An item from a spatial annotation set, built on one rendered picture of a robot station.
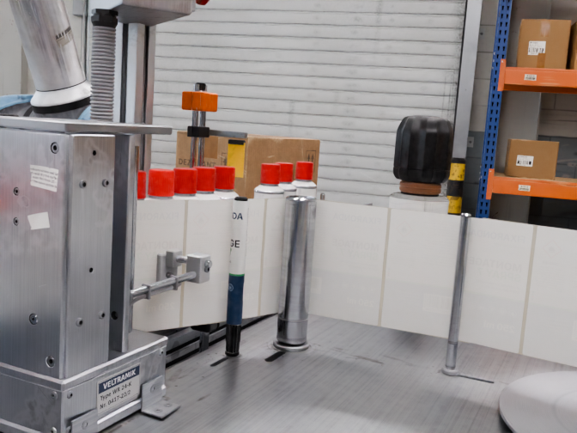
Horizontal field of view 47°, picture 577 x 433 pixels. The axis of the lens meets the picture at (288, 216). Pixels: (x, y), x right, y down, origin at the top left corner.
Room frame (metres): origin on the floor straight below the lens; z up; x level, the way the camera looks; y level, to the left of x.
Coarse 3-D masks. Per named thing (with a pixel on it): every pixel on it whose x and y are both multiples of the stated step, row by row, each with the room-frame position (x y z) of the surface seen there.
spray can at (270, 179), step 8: (264, 168) 1.12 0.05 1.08; (272, 168) 1.12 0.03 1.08; (280, 168) 1.14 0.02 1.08; (264, 176) 1.12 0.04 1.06; (272, 176) 1.12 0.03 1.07; (264, 184) 1.12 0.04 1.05; (272, 184) 1.12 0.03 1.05; (256, 192) 1.12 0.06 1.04; (264, 192) 1.11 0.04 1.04; (272, 192) 1.11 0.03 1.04; (280, 192) 1.12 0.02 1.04
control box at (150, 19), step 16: (96, 0) 0.96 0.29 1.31; (112, 0) 0.88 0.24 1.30; (128, 0) 0.85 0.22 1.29; (144, 0) 0.86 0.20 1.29; (160, 0) 0.87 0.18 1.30; (176, 0) 0.88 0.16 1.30; (192, 0) 0.90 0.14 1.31; (128, 16) 0.94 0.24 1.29; (144, 16) 0.93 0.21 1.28; (160, 16) 0.92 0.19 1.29; (176, 16) 0.91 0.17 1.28
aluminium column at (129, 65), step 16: (128, 32) 1.02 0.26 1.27; (144, 32) 1.01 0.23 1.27; (128, 48) 1.01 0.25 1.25; (128, 64) 1.01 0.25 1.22; (128, 80) 1.01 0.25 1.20; (144, 80) 1.03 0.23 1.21; (128, 96) 1.01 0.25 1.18; (144, 96) 1.03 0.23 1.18; (112, 112) 1.02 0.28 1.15; (128, 112) 1.00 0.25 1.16; (144, 112) 1.03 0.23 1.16; (144, 144) 1.03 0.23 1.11; (144, 160) 1.03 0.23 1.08
